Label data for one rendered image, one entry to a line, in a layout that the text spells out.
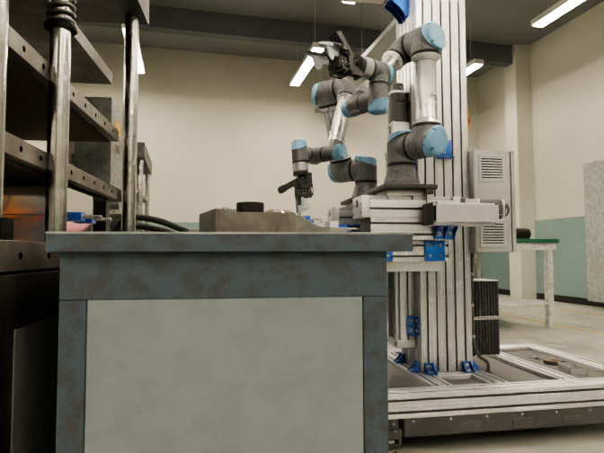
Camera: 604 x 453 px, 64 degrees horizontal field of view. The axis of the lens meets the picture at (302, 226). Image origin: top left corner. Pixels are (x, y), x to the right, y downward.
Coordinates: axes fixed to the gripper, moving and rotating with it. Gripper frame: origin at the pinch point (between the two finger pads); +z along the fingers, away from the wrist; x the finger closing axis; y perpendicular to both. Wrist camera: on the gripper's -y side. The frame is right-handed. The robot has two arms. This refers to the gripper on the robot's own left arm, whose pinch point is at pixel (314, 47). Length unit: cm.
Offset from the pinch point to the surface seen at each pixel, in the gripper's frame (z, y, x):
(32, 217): 79, 54, 41
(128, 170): 37, 22, 87
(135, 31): 35, -38, 79
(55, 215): 75, 56, 27
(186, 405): 61, 103, -25
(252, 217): 33, 62, -7
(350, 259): 33, 78, -44
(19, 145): 85, 42, 12
